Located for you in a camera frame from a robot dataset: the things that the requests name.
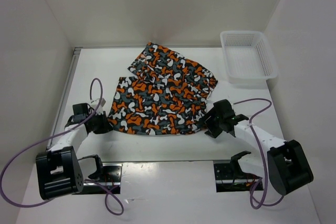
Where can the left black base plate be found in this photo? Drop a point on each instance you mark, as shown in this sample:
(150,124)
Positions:
(110,179)

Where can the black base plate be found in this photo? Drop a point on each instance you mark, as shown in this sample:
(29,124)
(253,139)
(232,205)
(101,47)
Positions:
(226,181)
(110,179)

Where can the white plastic basket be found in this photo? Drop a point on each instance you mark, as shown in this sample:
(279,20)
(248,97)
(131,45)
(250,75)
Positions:
(248,56)

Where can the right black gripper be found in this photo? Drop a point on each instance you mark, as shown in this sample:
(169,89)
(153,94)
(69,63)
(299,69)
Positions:
(212,131)

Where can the orange camouflage shorts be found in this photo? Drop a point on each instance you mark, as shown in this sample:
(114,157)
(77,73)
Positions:
(166,94)

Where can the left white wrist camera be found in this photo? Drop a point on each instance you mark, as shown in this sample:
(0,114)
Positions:
(99,103)

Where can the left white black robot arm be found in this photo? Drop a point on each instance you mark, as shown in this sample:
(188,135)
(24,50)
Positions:
(59,171)

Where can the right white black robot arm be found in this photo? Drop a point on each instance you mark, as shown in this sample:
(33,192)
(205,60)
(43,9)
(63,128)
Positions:
(283,163)

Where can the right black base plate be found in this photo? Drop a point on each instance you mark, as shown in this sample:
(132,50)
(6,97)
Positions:
(226,181)

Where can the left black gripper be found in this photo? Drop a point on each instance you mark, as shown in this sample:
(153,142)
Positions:
(106,126)

